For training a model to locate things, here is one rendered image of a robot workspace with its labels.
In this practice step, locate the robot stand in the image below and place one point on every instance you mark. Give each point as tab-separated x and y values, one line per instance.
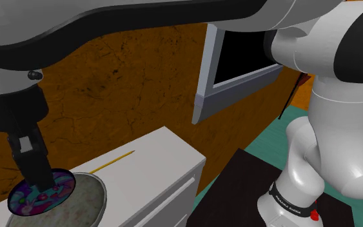
231	188

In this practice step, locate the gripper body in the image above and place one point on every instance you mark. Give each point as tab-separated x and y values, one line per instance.
8	110

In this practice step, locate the grey framed window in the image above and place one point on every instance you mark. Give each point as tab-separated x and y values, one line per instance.
209	78

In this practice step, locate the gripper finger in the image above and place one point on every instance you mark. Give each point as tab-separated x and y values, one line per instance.
20	160
43	166

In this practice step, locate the white chest of drawers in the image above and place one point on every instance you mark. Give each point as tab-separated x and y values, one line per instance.
156	169

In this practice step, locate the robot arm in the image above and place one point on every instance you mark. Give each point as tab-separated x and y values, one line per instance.
332	135

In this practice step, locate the grey round bowl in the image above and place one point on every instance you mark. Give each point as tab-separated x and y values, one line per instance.
77	201

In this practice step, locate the colourful round patterned disc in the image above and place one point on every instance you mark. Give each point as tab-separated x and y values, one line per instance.
36	198

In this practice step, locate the yellow pencil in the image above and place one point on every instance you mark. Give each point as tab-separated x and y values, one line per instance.
112	162

